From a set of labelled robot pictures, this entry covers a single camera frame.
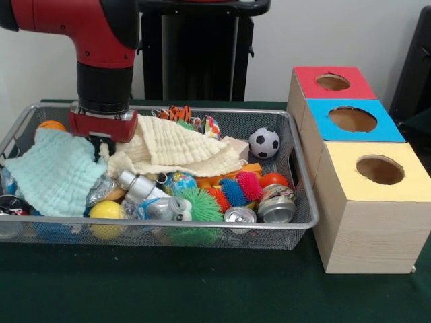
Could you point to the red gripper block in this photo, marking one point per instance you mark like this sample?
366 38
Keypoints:
101 126

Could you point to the mint knitted cloth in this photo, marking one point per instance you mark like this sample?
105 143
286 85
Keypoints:
57 175

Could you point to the cream knitted cloth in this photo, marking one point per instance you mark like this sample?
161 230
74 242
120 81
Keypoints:
182 148

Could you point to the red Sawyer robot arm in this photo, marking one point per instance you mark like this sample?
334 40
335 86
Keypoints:
101 40

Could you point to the silver mesh bin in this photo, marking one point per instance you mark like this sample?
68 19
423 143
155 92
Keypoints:
286 148

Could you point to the wooden box with three holes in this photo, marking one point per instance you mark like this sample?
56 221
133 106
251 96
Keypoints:
370 235

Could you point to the yellow ball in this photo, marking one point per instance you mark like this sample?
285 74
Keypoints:
107 212

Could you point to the tiger striped toy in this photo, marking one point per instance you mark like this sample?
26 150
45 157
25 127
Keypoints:
175 112

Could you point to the small globe ball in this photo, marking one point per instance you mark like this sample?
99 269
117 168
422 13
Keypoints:
180 183

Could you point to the green spiky ball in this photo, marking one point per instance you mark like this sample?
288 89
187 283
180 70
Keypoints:
198 205

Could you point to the pink blue red spiky toy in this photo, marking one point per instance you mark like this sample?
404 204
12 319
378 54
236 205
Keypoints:
235 190

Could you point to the dark green tablecloth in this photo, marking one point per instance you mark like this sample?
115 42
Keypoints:
168 286

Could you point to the small soccer ball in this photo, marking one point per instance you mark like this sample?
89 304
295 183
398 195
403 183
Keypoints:
265 143

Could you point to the red ball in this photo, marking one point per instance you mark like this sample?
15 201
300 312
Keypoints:
274 180

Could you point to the crushed silver can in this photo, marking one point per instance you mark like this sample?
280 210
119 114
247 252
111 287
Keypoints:
276 205

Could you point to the dark green side table cloth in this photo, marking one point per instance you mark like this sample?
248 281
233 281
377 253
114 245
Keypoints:
417 124

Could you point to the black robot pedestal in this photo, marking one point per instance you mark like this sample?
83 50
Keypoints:
202 57

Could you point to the black frame stand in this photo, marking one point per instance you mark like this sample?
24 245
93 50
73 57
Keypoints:
414 67

